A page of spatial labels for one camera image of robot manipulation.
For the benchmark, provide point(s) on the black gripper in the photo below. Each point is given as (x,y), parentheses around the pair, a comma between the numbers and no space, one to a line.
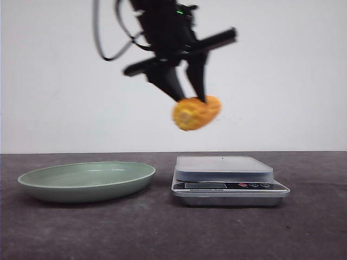
(172,38)

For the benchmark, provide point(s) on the yellow toy corn cob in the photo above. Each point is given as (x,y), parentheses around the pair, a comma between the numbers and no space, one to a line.
(190,114)

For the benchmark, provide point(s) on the silver digital kitchen scale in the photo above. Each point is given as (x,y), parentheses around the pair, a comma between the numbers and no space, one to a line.
(226,181)

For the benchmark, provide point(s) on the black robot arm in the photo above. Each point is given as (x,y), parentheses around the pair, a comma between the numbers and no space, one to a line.
(162,6)

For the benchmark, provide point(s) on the pale green oval plate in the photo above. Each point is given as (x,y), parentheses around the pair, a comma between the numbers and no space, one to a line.
(86,182)

